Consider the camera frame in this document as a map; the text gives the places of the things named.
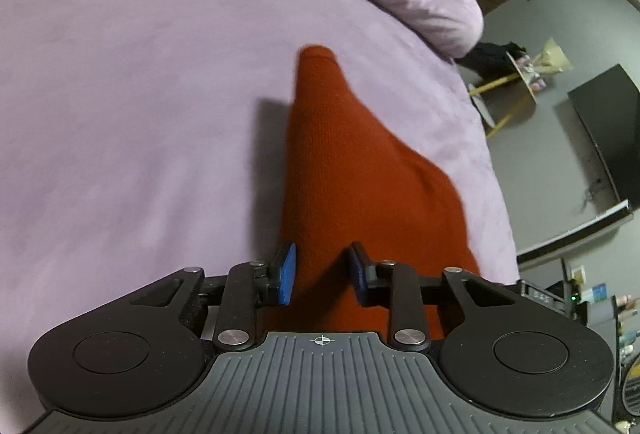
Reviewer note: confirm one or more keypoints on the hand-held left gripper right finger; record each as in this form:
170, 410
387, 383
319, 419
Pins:
359, 276

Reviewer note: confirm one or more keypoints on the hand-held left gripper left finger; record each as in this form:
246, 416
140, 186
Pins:
288, 274

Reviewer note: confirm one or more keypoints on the red knit sweater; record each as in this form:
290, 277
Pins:
340, 163

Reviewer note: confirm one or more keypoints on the black electronic device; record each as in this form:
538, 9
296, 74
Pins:
545, 296

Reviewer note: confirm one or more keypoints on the white television shelf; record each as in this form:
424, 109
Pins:
575, 234

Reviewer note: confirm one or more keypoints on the purple bed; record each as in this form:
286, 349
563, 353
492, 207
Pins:
150, 88

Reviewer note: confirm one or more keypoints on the round side table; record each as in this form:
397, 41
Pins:
500, 83

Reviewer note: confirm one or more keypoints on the black cloth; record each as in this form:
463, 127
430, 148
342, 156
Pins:
487, 56

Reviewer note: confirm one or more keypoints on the wrapped flower bouquet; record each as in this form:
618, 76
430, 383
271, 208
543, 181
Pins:
547, 61

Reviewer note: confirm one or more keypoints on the black television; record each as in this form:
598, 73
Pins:
612, 128

